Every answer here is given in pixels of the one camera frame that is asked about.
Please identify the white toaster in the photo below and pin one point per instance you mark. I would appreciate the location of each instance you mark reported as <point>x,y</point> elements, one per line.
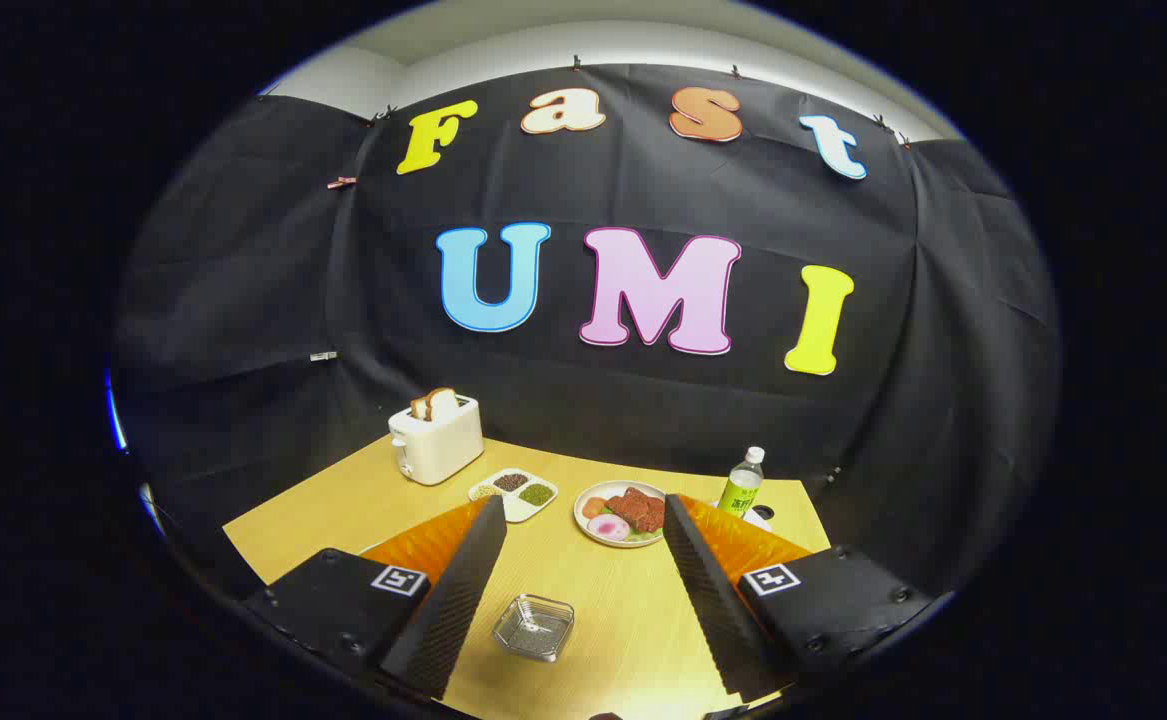
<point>438,445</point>

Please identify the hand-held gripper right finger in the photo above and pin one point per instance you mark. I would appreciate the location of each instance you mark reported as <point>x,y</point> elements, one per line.
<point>708,600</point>

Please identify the brown meat piece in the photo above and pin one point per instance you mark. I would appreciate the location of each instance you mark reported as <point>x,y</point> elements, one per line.
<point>635,508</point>

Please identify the green lettuce leaf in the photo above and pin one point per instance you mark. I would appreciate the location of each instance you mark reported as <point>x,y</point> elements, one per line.
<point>648,537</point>

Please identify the toast bread slice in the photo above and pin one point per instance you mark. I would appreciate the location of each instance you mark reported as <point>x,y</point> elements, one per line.
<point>443,403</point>
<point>420,407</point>

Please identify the orange carrot slice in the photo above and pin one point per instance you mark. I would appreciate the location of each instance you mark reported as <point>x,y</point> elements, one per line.
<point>594,506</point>

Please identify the white oval food plate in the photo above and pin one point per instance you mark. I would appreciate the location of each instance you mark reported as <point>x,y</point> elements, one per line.
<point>611,488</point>

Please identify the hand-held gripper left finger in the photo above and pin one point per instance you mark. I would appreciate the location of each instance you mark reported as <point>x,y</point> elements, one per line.
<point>463,590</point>

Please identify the green label plastic bottle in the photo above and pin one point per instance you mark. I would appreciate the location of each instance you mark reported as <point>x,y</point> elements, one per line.
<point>740,495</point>

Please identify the pink round food slice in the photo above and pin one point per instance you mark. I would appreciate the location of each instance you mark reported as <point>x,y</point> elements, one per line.
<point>609,527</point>

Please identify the small white saucer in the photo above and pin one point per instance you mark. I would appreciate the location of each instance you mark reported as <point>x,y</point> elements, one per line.
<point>759,521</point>

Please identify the white divided dish with beans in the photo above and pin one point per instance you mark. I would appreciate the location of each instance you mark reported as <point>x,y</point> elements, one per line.
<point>518,510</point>

